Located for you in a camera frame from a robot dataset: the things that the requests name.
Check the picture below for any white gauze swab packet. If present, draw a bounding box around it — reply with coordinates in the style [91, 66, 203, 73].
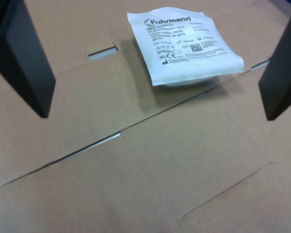
[126, 11, 245, 88]

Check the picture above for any brown cardboard sheet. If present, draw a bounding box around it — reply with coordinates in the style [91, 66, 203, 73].
[0, 0, 291, 233]

